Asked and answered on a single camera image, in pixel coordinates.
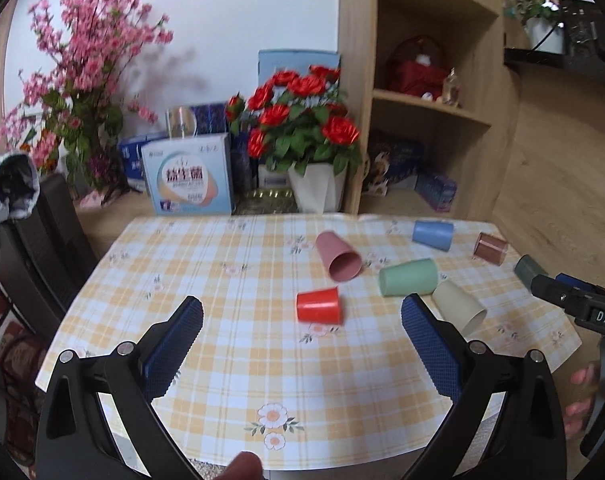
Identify small blue box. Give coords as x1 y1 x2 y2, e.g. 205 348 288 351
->
414 168 458 212

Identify person's left hand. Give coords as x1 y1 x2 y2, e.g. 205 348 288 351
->
216 451 264 480

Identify white and black jacket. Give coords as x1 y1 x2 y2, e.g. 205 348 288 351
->
0 152 41 228

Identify wooden shelf unit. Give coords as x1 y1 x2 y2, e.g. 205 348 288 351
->
337 0 514 219

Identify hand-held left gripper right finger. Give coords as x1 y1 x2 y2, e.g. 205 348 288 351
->
401 293 568 480

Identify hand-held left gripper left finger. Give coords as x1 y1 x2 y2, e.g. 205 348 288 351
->
36 296 204 480

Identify blue box with disc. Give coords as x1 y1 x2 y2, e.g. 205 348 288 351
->
164 103 228 139

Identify brown cup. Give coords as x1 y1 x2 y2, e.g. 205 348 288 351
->
473 232 509 266

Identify red patterned cloth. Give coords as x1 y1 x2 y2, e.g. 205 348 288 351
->
0 277 50 466

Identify small glass bottle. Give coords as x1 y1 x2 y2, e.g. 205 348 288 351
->
441 67 462 107

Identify yellow checked tablecloth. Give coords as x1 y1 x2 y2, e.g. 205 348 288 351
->
34 212 583 472

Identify person's right hand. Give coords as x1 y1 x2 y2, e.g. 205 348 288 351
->
563 366 605 442

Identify dark printed box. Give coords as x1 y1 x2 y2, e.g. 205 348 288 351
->
363 132 426 197

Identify cream cup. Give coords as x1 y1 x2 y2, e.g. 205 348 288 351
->
431 279 488 337

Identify white and blue carton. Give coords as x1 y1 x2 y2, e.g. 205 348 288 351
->
141 133 234 216

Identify black chair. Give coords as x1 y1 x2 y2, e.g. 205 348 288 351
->
0 172 101 343

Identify tall light blue box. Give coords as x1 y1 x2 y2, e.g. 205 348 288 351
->
258 49 341 111

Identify pink blossom branches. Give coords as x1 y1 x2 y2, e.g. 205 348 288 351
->
0 0 175 202

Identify red gift basket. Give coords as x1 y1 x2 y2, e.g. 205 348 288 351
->
385 35 451 102

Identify pink cup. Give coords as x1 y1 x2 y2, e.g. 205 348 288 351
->
315 230 364 282

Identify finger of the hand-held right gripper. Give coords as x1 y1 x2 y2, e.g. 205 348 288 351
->
555 273 605 302
531 275 585 315

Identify light green cup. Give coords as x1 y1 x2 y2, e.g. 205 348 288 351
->
378 258 439 297

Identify blue tissue box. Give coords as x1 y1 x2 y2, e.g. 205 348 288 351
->
118 132 169 195

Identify potted pink flower plant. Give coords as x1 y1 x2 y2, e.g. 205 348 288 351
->
505 0 571 55

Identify green gold tin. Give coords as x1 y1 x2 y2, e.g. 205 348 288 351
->
234 187 299 216

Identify white faceted vase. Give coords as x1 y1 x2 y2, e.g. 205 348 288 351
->
287 160 347 214

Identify red cup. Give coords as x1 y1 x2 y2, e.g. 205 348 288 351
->
296 287 344 324

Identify black wall shelf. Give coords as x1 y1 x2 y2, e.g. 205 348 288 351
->
503 0 605 89

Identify blue cup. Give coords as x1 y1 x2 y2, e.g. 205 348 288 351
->
411 219 455 252

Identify red rose bouquet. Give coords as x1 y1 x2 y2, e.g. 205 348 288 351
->
225 64 362 177

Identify dark green cup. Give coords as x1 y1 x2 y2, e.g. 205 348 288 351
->
513 254 549 289

